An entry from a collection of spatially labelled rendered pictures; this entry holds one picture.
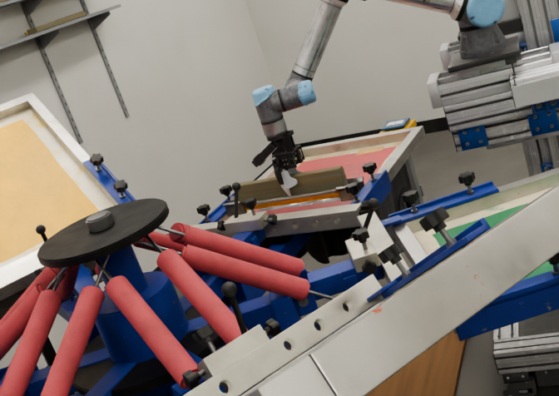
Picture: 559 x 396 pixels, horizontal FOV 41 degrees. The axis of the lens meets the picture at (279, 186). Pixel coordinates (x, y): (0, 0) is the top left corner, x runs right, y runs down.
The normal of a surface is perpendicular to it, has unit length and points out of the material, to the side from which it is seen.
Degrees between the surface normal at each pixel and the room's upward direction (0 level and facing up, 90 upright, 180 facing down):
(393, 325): 58
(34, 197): 32
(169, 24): 90
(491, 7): 94
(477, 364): 0
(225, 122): 90
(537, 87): 90
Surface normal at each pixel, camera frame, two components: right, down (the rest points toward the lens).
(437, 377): -0.31, -0.90
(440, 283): 0.29, -0.40
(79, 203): 0.02, -0.72
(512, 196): 0.07, 0.29
